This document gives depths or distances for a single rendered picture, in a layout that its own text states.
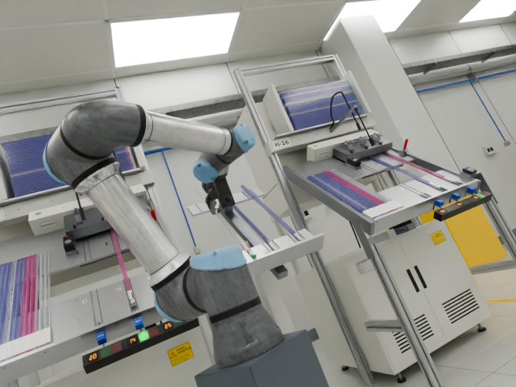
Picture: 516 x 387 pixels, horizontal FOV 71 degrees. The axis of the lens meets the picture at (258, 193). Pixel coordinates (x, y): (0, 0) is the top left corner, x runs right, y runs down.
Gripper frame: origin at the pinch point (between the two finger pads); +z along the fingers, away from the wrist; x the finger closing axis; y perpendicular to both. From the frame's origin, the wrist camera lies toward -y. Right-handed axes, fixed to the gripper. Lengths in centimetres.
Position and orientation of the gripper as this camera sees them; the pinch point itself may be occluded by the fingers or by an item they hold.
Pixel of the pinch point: (216, 213)
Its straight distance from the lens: 139.1
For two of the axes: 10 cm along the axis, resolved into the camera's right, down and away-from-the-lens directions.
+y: -4.8, -6.5, 5.9
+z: -1.4, 7.2, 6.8
